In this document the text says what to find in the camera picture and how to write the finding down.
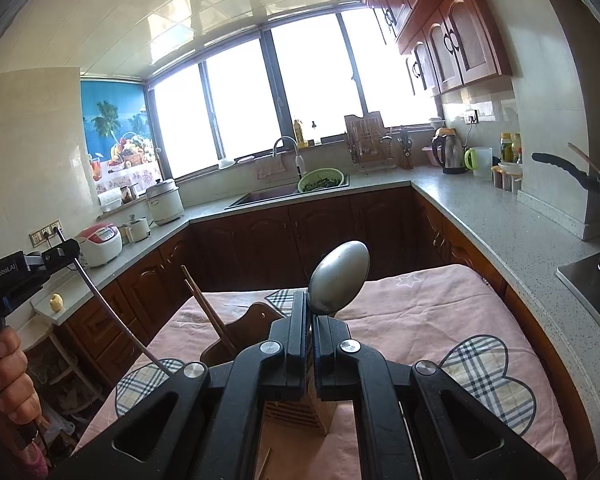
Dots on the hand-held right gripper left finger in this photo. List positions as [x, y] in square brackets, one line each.
[297, 330]

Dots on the wooden spatula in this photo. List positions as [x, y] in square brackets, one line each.
[582, 157]

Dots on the kitchen faucet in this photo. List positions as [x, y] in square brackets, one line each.
[287, 141]

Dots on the dish rack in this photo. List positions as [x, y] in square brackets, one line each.
[367, 145]

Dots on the tropical fruit wall poster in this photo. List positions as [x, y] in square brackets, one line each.
[115, 145]

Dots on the wooden cabinets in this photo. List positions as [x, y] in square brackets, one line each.
[430, 25]
[330, 230]

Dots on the grey speckled countertop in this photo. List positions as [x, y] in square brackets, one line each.
[505, 220]

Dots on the metal spoon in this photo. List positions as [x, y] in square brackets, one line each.
[337, 275]

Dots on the green and white pitcher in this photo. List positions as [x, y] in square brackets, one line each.
[477, 162]

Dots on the yellow lid jar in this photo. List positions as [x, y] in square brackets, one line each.
[505, 147]

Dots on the tall white rice cooker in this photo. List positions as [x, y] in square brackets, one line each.
[165, 200]

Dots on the pink printed tablecloth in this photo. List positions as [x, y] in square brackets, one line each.
[430, 310]

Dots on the metal chopstick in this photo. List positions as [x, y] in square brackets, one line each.
[115, 317]

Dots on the wooden utensil holder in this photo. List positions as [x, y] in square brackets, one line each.
[252, 322]

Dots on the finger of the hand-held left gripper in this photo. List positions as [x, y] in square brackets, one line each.
[60, 254]

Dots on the pink dishcloth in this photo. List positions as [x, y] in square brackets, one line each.
[270, 167]

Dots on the kitchen window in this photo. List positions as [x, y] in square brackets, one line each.
[280, 95]

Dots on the wooden upper cabinets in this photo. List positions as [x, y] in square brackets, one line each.
[430, 25]

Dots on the green colander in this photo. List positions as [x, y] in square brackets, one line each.
[321, 180]

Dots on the wall power socket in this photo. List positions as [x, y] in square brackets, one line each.
[45, 234]
[472, 116]

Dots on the small white electric pot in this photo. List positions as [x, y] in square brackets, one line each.
[137, 229]

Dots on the yellow apple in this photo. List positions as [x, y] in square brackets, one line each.
[56, 301]

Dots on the yellow oil bottle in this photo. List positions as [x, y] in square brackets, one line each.
[298, 134]

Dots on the knife block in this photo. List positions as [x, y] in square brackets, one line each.
[405, 152]

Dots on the light wooden chopstick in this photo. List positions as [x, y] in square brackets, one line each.
[200, 305]
[210, 310]
[265, 462]

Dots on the steel electric kettle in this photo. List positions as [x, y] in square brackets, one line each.
[450, 152]

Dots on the white and red rice cooker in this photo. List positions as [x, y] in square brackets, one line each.
[100, 245]

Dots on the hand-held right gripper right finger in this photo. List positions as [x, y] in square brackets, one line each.
[327, 345]

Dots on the white storage shelf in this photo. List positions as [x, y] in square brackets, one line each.
[55, 355]

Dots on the wooden lower cabinets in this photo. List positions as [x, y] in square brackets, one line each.
[330, 230]

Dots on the kitchen sink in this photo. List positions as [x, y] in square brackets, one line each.
[275, 196]

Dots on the gas stove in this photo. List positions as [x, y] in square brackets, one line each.
[587, 272]

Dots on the person's left hand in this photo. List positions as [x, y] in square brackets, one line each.
[10, 375]

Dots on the condiment bottle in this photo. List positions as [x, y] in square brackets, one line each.
[516, 147]

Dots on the row of spice jars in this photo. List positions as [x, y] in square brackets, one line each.
[506, 179]

